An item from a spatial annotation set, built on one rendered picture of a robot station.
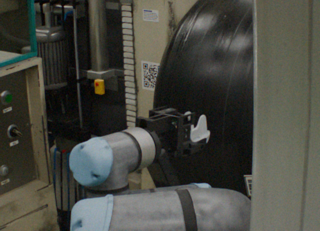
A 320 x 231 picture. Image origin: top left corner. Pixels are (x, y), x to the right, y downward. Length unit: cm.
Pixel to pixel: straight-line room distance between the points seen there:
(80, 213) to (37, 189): 114
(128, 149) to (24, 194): 76
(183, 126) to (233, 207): 50
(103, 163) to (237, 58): 41
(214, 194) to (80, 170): 39
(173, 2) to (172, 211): 95
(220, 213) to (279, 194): 52
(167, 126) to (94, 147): 19
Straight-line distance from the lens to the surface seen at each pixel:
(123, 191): 114
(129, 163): 114
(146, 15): 168
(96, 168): 109
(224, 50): 139
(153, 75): 171
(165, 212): 74
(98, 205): 75
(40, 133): 186
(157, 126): 121
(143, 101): 175
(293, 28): 21
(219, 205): 76
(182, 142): 126
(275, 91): 22
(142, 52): 172
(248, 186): 141
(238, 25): 141
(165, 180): 127
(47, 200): 191
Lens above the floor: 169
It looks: 19 degrees down
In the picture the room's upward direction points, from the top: 2 degrees counter-clockwise
